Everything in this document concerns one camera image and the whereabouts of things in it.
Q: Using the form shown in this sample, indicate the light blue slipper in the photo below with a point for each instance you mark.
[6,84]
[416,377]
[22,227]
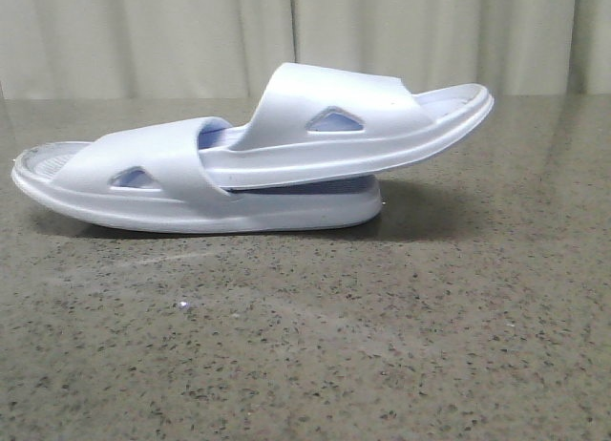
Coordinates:
[314,123]
[153,179]

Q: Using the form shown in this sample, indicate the beige background curtain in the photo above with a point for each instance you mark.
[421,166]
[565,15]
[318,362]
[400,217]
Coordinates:
[229,48]

